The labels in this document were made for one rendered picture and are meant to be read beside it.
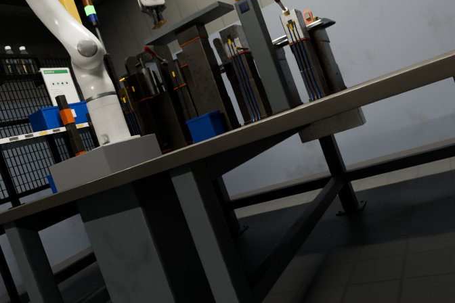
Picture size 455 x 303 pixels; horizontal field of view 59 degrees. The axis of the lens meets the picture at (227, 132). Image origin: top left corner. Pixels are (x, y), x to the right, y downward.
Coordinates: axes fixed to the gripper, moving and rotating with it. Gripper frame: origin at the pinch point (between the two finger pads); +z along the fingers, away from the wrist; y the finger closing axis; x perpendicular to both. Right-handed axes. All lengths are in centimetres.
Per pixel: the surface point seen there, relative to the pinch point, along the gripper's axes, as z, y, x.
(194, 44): 16.8, 3.1, -14.1
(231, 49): 21.5, 20.3, -14.4
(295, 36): 27, 32, -39
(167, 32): 8.8, -3.2, -8.3
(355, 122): 71, 81, -18
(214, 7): 8.6, 6.2, -29.1
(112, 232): 74, -46, 5
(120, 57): -59, 109, 254
